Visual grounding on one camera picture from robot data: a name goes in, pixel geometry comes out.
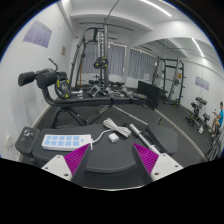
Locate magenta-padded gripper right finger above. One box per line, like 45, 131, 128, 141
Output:
131, 142, 184, 184

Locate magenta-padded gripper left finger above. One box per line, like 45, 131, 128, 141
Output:
41, 143, 92, 184

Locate white power strip blue sockets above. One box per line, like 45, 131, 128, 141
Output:
41, 133, 95, 152

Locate black bench pad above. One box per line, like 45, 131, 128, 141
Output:
146, 123, 179, 155

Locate silver barbell bar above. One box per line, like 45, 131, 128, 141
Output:
128, 123, 161, 155

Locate small black seat pad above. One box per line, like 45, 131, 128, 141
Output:
14, 126, 41, 155

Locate silver carabiner clips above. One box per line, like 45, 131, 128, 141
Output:
20, 129, 35, 141

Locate black dumbbell stand equipment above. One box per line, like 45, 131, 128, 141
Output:
186, 96, 212, 130

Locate black upright panel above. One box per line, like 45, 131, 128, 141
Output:
136, 80, 165, 111

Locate person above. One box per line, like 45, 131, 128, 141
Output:
210, 101, 224, 135

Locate black weight bench with rollers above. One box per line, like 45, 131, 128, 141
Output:
18, 68, 148, 128

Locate black power rack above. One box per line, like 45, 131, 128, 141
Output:
152, 56, 186, 108

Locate group of dumbbells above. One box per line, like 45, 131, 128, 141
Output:
88, 83, 140, 100

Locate grey window curtain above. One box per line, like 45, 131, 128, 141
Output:
129, 48, 158, 81
81, 43, 126, 77

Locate long ceiling light strip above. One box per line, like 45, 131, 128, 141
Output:
191, 37, 206, 59
139, 0, 173, 18

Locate white coiled power strip cable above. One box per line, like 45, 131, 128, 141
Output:
90, 117, 133, 145

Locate pale purple wall posters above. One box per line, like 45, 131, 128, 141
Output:
194, 75, 211, 92

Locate grey cable crossover machine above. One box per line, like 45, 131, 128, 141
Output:
69, 24, 126, 90

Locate purple wall poster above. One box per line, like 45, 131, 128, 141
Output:
22, 19, 54, 49

